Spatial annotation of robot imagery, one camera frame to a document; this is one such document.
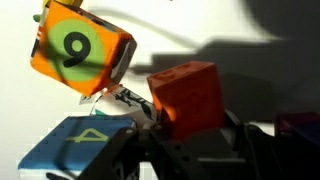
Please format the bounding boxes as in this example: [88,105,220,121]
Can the yellow toy fruit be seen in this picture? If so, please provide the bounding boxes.
[42,0,83,8]

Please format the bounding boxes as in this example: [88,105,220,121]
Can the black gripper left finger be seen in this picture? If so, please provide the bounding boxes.
[46,119,187,180]

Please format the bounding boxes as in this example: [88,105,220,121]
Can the blue patterned foam cube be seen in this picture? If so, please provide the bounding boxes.
[18,116,134,171]

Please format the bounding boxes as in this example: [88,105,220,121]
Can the black white foam cube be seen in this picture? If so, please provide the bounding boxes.
[79,85,157,122]

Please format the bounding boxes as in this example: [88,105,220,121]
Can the orange foam cube number nine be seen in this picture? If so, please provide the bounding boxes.
[30,0,136,96]

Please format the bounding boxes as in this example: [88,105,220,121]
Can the orange block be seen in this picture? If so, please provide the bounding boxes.
[147,61,225,139]

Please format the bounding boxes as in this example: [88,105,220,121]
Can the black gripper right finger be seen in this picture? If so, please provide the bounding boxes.
[223,111,320,180]

